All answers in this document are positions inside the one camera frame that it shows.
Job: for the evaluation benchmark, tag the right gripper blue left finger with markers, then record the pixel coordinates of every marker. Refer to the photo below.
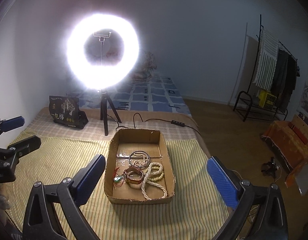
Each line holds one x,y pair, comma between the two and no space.
86,180

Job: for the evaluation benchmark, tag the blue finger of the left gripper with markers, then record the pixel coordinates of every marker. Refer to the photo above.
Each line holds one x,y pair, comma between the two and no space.
22,148
11,124

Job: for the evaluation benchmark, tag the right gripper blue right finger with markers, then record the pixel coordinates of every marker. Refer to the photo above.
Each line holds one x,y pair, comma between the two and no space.
226,182

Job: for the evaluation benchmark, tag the red strap wristwatch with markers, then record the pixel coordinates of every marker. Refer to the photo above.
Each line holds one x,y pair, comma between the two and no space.
133,176

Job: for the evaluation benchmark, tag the white pearl necklace heart pile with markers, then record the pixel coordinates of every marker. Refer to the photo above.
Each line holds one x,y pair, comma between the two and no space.
141,159

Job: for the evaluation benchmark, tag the black printed snack bag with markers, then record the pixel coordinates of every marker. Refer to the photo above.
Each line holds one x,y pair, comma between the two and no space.
65,111

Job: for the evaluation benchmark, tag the brown cardboard box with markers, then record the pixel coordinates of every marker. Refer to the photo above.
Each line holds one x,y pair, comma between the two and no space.
159,181

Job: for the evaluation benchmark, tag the plaid beige bed sheet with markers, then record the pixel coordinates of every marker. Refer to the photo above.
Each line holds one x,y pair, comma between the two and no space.
174,126

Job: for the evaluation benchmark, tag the orange cloth covered stool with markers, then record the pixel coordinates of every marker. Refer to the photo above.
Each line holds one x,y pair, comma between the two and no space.
291,140

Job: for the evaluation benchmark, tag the black clothes rack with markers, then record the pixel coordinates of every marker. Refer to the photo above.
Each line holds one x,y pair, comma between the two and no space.
272,81

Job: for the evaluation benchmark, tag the yellow box on rack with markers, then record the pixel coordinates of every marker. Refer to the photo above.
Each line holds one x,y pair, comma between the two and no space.
266,99

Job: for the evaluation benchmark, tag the blue patterned quilt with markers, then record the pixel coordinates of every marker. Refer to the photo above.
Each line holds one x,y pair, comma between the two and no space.
159,94

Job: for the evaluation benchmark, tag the striped hanging towel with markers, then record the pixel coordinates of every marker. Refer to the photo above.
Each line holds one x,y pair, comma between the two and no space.
267,60

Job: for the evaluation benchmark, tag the floral pillow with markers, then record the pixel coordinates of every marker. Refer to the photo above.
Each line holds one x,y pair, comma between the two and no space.
145,66

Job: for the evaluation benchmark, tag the white ring light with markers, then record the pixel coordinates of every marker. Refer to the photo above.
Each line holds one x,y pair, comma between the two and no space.
102,50

